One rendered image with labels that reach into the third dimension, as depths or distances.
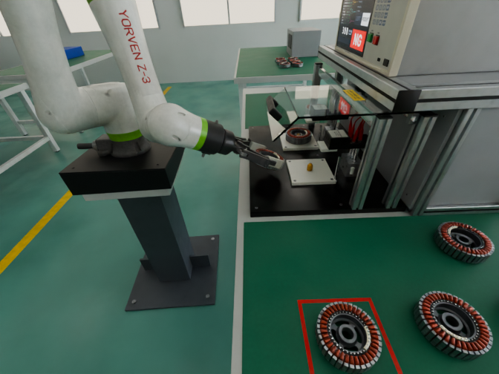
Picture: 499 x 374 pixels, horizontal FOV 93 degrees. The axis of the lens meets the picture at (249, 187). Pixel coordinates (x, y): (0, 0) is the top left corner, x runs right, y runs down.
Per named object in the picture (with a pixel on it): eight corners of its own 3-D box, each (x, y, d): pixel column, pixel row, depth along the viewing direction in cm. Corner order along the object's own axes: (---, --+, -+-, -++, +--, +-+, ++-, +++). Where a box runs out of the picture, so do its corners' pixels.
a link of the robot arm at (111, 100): (95, 139, 89) (73, 84, 79) (134, 128, 99) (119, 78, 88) (110, 147, 82) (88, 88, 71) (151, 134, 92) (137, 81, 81)
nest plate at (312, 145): (283, 151, 100) (283, 148, 99) (279, 135, 112) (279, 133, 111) (318, 149, 100) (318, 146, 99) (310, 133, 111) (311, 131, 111)
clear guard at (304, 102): (272, 142, 56) (272, 118, 53) (266, 107, 75) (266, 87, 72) (411, 136, 56) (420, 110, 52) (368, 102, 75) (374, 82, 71)
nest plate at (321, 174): (292, 185, 81) (292, 182, 80) (286, 162, 93) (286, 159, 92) (336, 183, 80) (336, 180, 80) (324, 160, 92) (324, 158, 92)
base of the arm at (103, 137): (73, 160, 87) (65, 145, 84) (93, 145, 100) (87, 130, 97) (144, 156, 88) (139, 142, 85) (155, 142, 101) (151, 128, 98)
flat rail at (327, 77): (376, 131, 57) (379, 119, 55) (315, 73, 106) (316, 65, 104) (381, 131, 57) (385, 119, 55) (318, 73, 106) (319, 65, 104)
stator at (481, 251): (494, 250, 59) (503, 240, 57) (474, 272, 55) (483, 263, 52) (445, 223, 67) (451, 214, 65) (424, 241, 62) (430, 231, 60)
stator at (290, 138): (286, 145, 101) (286, 137, 99) (284, 133, 110) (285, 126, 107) (312, 145, 100) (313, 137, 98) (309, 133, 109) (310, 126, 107)
